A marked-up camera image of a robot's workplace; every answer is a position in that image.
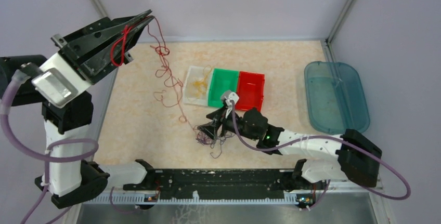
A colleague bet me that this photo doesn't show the coloured wire pile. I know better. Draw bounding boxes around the coloured wire pile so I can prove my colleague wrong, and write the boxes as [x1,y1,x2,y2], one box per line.
[196,127,235,159]

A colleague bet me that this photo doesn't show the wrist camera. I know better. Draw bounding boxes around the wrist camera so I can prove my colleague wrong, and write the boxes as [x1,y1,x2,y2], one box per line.
[220,90,239,116]
[20,60,81,108]

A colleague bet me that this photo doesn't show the white cable duct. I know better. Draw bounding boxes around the white cable duct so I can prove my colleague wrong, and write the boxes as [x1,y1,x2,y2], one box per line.
[86,192,312,205]

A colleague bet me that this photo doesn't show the white plastic bin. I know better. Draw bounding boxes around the white plastic bin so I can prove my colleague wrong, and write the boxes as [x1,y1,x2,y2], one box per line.
[183,65,214,107]

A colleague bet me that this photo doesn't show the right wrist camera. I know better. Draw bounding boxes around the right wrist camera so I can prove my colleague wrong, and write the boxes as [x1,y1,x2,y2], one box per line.
[220,90,239,116]

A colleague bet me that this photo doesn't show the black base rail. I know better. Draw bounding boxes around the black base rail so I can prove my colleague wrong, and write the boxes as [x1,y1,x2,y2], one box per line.
[124,160,328,203]

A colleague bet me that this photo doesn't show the yellow wires in bin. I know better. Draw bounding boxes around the yellow wires in bin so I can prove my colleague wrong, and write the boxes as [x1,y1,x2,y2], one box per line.
[188,65,214,97]

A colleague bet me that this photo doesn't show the aluminium frame post right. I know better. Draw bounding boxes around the aluminium frame post right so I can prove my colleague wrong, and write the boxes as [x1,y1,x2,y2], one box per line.
[326,0,356,47]

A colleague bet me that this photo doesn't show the green plastic bin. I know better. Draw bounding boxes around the green plastic bin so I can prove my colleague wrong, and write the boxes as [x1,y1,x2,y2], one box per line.
[207,68,239,108]

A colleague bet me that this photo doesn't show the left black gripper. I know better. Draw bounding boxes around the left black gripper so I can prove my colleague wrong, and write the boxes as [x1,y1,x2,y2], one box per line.
[50,7,154,87]

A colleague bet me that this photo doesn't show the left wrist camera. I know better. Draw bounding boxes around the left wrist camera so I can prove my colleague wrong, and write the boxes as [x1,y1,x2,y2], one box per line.
[20,60,81,108]

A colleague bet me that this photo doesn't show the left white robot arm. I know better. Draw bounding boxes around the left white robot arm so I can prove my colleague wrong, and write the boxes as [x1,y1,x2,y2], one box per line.
[1,10,157,209]

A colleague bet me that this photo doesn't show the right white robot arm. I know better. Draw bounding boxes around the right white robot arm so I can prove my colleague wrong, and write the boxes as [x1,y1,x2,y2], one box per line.
[197,107,382,189]

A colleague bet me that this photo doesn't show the red plastic bin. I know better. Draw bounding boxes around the red plastic bin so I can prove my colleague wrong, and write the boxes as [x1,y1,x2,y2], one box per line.
[236,71,265,111]

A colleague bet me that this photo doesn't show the red wire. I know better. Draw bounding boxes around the red wire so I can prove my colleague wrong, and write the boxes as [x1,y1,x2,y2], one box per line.
[109,16,198,134]

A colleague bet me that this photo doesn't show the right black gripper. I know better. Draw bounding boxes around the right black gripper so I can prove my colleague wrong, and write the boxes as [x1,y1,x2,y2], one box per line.
[198,104,259,140]

